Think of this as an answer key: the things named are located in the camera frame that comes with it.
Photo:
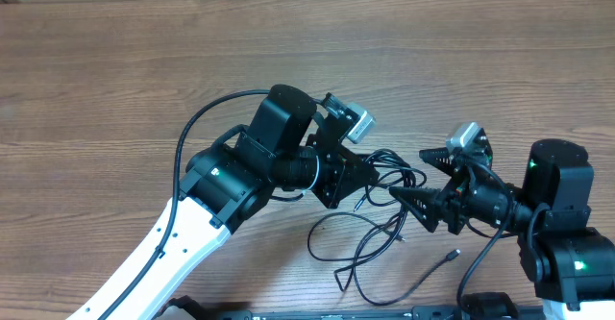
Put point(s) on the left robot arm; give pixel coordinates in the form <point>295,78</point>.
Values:
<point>294,142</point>

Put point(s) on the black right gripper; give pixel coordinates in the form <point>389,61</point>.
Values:
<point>452,196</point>

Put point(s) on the black mounting rail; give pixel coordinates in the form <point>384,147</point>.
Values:
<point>186,307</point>

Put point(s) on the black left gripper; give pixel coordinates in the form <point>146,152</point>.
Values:
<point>342,177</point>

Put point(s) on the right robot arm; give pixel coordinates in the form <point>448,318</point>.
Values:
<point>570,264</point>

